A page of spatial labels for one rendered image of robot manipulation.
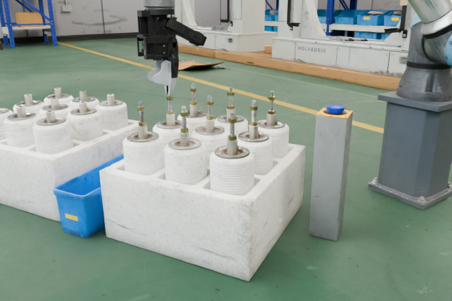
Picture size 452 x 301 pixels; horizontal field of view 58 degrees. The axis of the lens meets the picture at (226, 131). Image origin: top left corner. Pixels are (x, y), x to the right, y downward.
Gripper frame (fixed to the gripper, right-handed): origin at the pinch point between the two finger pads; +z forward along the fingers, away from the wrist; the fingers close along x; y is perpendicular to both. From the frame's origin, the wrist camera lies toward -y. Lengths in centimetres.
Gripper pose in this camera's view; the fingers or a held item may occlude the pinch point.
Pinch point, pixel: (171, 89)
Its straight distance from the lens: 106.4
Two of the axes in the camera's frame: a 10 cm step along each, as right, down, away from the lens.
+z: 0.0, 9.5, 3.0
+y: -8.8, 1.4, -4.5
